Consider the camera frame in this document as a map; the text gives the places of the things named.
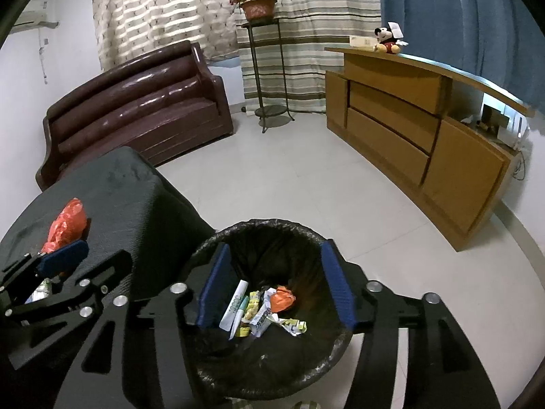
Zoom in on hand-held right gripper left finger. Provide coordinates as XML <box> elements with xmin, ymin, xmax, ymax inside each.
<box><xmin>55</xmin><ymin>242</ymin><xmax>233</xmax><ymax>409</ymax></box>

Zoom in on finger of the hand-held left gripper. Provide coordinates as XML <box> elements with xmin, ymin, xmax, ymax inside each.
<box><xmin>4</xmin><ymin>251</ymin><xmax>134</xmax><ymax>320</ymax></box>
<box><xmin>0</xmin><ymin>240</ymin><xmax>90</xmax><ymax>307</ymax></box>

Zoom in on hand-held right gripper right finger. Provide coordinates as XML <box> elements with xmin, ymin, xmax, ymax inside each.
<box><xmin>321</xmin><ymin>241</ymin><xmax>501</xmax><ymax>409</ymax></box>

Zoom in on white tube light blue cap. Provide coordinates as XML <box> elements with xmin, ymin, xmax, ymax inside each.
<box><xmin>228</xmin><ymin>296</ymin><xmax>251</xmax><ymax>342</ymax></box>

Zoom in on red plastic bag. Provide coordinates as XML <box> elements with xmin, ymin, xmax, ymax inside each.
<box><xmin>41</xmin><ymin>198</ymin><xmax>91</xmax><ymax>254</ymax></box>

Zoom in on yellow paper scrap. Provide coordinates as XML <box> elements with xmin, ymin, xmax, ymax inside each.
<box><xmin>238</xmin><ymin>290</ymin><xmax>262</xmax><ymax>337</ymax></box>

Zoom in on green white paper bag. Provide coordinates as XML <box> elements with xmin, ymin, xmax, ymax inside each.
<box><xmin>26</xmin><ymin>278</ymin><xmax>55</xmax><ymax>305</ymax></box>

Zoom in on black trash bin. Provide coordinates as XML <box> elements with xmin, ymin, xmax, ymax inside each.
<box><xmin>187</xmin><ymin>218</ymin><xmax>367</xmax><ymax>399</ymax></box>

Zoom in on orange plastic bag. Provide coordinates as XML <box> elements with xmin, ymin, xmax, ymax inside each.
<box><xmin>270</xmin><ymin>285</ymin><xmax>296</xmax><ymax>314</ymax></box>

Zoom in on white snack packet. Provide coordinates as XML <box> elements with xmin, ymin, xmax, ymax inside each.
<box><xmin>249</xmin><ymin>309</ymin><xmax>279</xmax><ymax>336</ymax></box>

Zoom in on white paper wrapper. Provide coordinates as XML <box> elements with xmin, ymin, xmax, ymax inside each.
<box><xmin>277</xmin><ymin>316</ymin><xmax>308</xmax><ymax>338</ymax></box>

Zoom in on dark grey tablecloth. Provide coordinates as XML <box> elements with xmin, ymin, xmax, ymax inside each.
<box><xmin>0</xmin><ymin>147</ymin><xmax>218</xmax><ymax>307</ymax></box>

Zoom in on dark brown leather sofa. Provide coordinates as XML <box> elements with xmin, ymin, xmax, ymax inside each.
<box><xmin>35</xmin><ymin>40</ymin><xmax>235</xmax><ymax>192</ymax></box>

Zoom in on wooden cabinet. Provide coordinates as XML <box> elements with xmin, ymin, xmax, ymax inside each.
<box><xmin>324</xmin><ymin>45</ymin><xmax>537</xmax><ymax>252</ymax></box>

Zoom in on black metal plant stand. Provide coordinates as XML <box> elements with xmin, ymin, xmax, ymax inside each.
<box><xmin>240</xmin><ymin>18</ymin><xmax>295</xmax><ymax>134</ymax></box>

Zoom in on small brown box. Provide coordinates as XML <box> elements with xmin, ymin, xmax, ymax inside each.
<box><xmin>481</xmin><ymin>104</ymin><xmax>507</xmax><ymax>128</ymax></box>

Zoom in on white device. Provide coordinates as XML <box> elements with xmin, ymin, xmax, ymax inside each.
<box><xmin>496</xmin><ymin>115</ymin><xmax>529</xmax><ymax>150</ymax></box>

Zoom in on white air conditioner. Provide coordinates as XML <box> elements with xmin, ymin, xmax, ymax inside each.
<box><xmin>11</xmin><ymin>11</ymin><xmax>60</xmax><ymax>35</ymax></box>

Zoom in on mouse plush toy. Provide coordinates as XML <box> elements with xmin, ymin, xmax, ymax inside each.
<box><xmin>372</xmin><ymin>22</ymin><xmax>409</xmax><ymax>55</ymax></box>

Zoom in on beige patterned curtain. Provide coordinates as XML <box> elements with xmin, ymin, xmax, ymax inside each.
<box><xmin>91</xmin><ymin>0</ymin><xmax>241</xmax><ymax>71</ymax></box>

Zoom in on striped curtain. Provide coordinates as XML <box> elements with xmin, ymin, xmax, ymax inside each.
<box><xmin>228</xmin><ymin>0</ymin><xmax>382</xmax><ymax>113</ymax></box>

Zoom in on potted plant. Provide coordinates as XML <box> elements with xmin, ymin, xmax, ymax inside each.
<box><xmin>229</xmin><ymin>0</ymin><xmax>292</xmax><ymax>22</ymax></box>

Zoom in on blue curtain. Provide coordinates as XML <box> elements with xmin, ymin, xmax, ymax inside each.
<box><xmin>375</xmin><ymin>0</ymin><xmax>545</xmax><ymax>116</ymax></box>

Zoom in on white wall cable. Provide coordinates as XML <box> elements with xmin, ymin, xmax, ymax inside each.
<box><xmin>38</xmin><ymin>30</ymin><xmax>49</xmax><ymax>86</ymax></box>

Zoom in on black cable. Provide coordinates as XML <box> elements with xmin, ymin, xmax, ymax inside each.
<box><xmin>513</xmin><ymin>149</ymin><xmax>529</xmax><ymax>180</ymax></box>

